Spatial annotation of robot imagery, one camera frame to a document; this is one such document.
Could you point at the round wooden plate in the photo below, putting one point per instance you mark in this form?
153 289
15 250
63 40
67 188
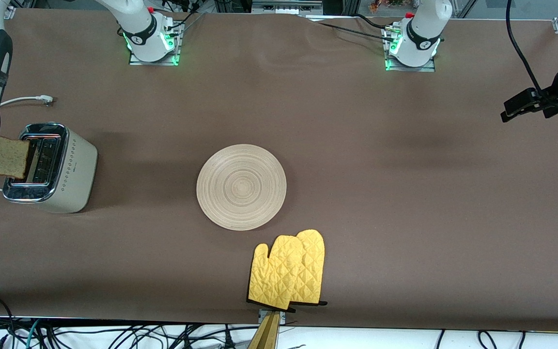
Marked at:
241 186

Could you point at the brown bread slice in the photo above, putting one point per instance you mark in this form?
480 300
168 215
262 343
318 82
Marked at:
7 157

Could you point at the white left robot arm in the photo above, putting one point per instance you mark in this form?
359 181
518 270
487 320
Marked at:
422 34

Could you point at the beige chrome two-slot toaster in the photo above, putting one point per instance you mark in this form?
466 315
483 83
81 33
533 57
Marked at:
61 169

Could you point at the brown table cover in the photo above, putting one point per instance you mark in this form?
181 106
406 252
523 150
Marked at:
308 97

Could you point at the grey metal background device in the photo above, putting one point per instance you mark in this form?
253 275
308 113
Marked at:
286 6

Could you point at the yellow quilted oven mitt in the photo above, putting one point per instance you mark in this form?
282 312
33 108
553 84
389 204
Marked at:
314 261
275 276

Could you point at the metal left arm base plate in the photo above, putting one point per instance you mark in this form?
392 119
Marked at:
390 65

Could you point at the wooden post with metal bracket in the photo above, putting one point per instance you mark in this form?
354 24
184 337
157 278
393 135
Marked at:
267 334

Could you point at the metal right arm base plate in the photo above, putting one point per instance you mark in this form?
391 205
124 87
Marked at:
178 41

